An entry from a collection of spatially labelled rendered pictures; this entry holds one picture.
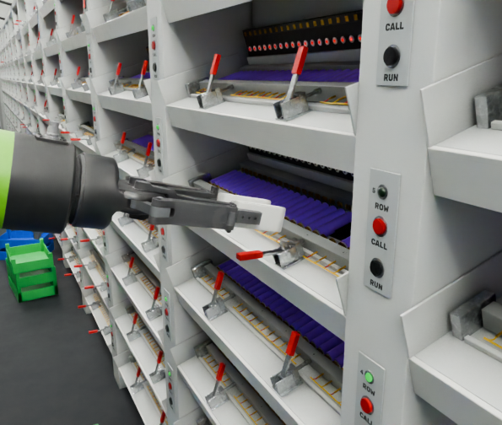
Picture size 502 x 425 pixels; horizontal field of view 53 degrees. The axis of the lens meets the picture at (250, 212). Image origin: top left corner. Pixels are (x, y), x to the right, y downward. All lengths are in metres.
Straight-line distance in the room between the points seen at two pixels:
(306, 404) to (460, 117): 0.46
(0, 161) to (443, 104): 0.38
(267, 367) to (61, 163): 0.50
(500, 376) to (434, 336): 0.07
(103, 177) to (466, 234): 0.35
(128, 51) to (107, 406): 1.24
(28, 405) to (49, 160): 1.67
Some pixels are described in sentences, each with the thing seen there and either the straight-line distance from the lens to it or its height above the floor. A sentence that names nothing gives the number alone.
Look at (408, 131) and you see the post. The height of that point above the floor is 1.10.
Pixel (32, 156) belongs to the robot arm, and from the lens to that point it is 0.49.
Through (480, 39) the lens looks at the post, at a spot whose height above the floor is 1.18.
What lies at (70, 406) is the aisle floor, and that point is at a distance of 2.05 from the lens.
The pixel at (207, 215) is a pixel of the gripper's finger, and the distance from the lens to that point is 0.51.
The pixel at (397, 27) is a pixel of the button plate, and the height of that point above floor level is 1.19.
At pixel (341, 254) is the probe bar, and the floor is 0.93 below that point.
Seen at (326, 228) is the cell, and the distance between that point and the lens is 0.73.
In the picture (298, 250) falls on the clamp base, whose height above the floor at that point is 0.92.
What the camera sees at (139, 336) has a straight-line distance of 1.77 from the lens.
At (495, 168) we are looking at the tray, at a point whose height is 1.08.
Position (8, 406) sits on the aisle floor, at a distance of 2.13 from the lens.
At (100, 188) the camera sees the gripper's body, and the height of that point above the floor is 1.05.
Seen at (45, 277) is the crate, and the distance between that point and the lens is 2.92.
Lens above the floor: 1.15
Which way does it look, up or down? 15 degrees down
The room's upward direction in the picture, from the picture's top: straight up
